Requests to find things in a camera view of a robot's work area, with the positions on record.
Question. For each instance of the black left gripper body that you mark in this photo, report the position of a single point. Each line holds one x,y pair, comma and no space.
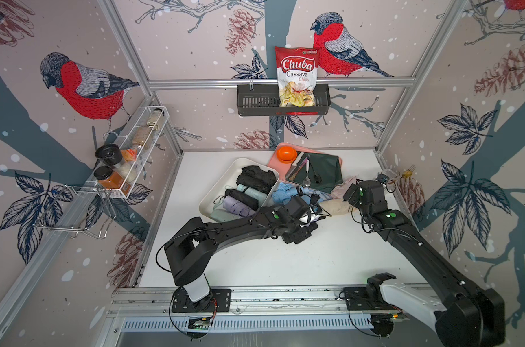
298,233

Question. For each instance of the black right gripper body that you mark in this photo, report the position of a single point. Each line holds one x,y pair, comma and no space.
355,197

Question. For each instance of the mint green umbrella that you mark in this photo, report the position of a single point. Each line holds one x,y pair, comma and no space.
253,193
221,215

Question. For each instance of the cream plastic storage box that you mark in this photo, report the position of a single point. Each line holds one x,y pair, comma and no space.
228,180

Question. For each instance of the lilac umbrella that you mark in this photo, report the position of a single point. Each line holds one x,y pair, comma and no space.
236,207

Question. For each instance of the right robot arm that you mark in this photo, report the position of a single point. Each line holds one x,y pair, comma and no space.
467,315

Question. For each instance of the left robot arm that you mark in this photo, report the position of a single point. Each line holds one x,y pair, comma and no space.
190,250

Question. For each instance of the light blue folded umbrella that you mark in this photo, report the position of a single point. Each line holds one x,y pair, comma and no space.
283,194

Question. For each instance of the pink folded umbrella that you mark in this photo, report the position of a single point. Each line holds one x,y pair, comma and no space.
341,189

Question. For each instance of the metal spoon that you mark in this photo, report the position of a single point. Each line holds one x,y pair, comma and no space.
307,181

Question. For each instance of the dark green cloth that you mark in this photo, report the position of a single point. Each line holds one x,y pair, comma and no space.
325,171

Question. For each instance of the orange plastic bowl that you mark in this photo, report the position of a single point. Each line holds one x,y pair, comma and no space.
286,154

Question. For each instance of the Chuba cassava chips bag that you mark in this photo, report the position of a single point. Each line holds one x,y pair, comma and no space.
296,76

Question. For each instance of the amber jar black lid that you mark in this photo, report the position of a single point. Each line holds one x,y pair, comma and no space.
108,178

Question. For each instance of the black lid spice jar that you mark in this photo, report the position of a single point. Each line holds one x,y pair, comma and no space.
109,154

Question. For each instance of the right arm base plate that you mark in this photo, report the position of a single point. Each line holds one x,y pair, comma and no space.
357,299

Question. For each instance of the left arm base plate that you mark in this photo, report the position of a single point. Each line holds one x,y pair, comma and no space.
218,300

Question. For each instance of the black wire wall basket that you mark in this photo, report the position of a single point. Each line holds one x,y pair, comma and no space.
264,101

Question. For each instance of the white wire spice rack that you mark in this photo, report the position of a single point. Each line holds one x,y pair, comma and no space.
136,147

